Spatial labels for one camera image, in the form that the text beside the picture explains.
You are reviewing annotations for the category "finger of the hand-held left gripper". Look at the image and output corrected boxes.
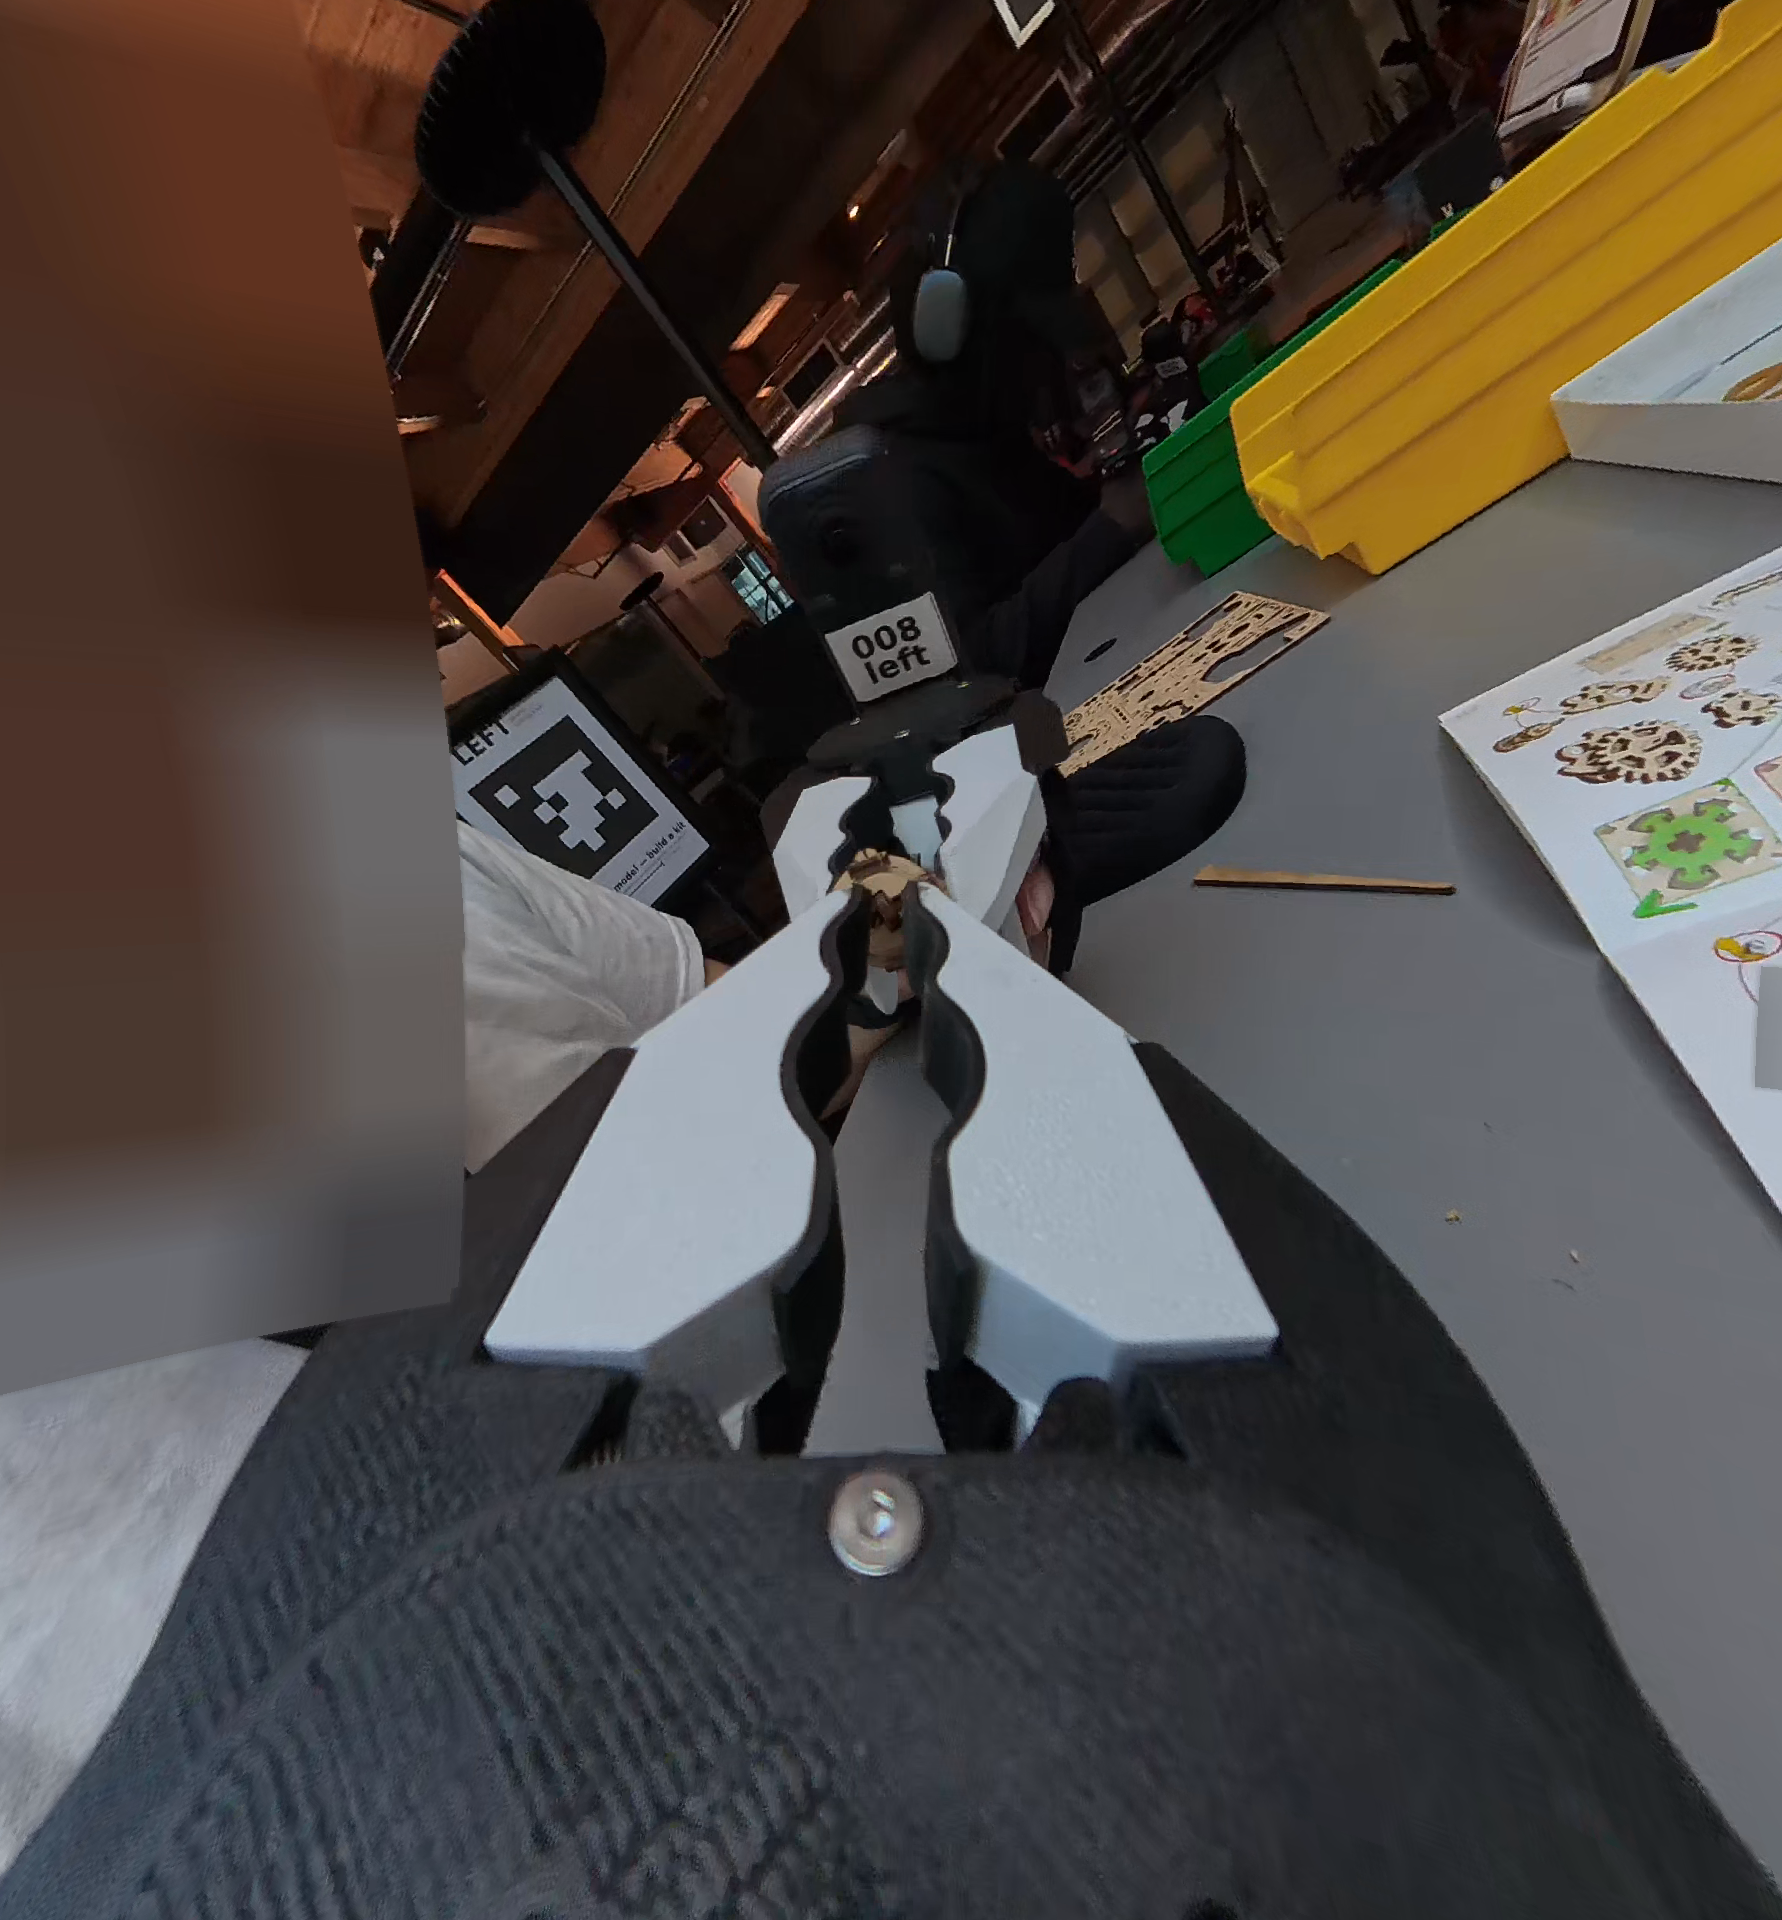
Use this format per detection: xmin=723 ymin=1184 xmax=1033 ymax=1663
xmin=767 ymin=768 xmax=899 ymax=921
xmin=892 ymin=728 xmax=1053 ymax=961

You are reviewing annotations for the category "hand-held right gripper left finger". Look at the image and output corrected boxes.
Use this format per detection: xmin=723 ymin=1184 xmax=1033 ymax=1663
xmin=482 ymin=885 xmax=874 ymax=1455

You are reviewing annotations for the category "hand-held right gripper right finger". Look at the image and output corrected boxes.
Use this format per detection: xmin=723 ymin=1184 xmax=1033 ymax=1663
xmin=892 ymin=884 xmax=1279 ymax=1455

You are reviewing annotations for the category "small wooden gear piece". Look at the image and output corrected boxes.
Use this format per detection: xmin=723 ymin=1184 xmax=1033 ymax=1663
xmin=835 ymin=847 xmax=935 ymax=941

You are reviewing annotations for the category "grey desk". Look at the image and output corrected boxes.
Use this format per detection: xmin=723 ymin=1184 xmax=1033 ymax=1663
xmin=828 ymin=458 xmax=1782 ymax=1920

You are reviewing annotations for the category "person's left hand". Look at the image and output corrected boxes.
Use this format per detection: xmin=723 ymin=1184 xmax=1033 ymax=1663
xmin=1014 ymin=718 xmax=1251 ymax=978

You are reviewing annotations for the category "laser-cut wooden sheet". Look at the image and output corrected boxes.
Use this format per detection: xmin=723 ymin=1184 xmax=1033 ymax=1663
xmin=1056 ymin=591 xmax=1332 ymax=777

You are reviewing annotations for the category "black white marker board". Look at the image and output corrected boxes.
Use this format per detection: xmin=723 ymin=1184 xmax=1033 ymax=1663
xmin=448 ymin=650 xmax=714 ymax=912

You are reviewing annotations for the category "thin wooden stick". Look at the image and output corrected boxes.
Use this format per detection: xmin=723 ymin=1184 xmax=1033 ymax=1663
xmin=1193 ymin=865 xmax=1457 ymax=900

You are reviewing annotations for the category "green plastic bin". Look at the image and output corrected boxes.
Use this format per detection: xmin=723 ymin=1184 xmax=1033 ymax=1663
xmin=1142 ymin=259 xmax=1412 ymax=582

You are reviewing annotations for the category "black round ceiling lamp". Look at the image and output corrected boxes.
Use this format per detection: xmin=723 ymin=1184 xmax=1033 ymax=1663
xmin=413 ymin=0 xmax=783 ymax=470

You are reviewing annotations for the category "illustrated instruction booklet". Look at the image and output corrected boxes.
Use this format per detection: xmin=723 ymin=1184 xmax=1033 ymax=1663
xmin=1437 ymin=513 xmax=1782 ymax=1310

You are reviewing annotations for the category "yellow plastic bin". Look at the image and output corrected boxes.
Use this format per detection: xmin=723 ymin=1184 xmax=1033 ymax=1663
xmin=1227 ymin=0 xmax=1782 ymax=579

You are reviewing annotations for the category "person's white shirt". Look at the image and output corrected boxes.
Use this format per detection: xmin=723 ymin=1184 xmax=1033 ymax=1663
xmin=0 ymin=821 xmax=711 ymax=1920

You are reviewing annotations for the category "white cardboard box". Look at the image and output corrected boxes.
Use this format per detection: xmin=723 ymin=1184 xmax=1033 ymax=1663
xmin=1550 ymin=192 xmax=1782 ymax=493

